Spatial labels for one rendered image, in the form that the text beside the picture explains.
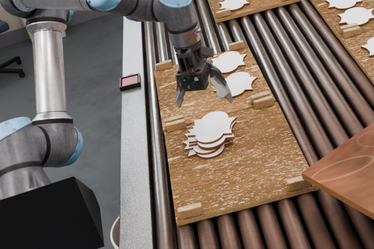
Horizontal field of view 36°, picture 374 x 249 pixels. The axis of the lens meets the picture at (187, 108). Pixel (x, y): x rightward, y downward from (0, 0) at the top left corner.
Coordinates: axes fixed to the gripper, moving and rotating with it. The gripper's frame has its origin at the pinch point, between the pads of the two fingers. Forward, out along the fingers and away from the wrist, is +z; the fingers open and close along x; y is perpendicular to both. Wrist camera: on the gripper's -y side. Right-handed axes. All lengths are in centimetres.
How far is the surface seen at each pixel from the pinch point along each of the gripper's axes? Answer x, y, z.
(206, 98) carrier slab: -7.5, -21.5, 11.6
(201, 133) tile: -2.5, 3.4, 7.5
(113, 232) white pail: -59, -20, 69
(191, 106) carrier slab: -11.6, -17.6, 11.6
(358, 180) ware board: 40, 32, 1
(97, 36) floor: -187, -289, 105
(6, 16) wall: -273, -299, 78
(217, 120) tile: 1.2, -2.3, 7.5
